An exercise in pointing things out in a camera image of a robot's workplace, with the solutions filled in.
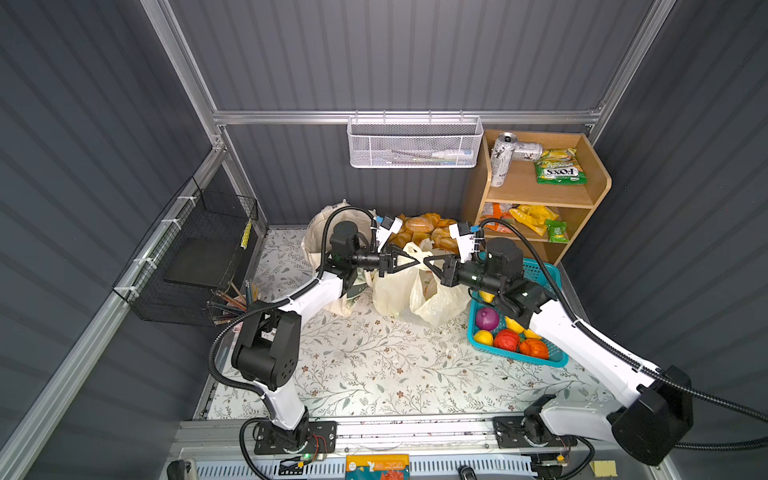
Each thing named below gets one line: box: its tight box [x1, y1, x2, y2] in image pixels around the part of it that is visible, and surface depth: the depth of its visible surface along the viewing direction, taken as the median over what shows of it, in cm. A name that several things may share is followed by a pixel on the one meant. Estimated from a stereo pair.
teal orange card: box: [345, 454, 411, 480], surface depth 71 cm
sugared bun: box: [405, 216, 435, 233], surface depth 114 cm
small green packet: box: [546, 219, 570, 243], surface depth 96 cm
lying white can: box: [512, 142, 543, 162], surface depth 93 cm
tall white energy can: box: [490, 132, 518, 188], surface depth 80 cm
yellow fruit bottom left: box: [473, 329, 493, 346], surface depth 87 cm
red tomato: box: [493, 328, 520, 351], surface depth 84 cm
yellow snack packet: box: [510, 205, 559, 236], surface depth 98 cm
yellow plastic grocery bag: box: [373, 242, 471, 327], surface depth 78 cm
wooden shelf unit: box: [475, 130, 612, 265], surface depth 91 cm
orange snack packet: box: [480, 202, 515, 233], surface depth 100 cm
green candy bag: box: [534, 148, 588, 185], surface depth 91 cm
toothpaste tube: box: [432, 150, 473, 160], surface depth 92 cm
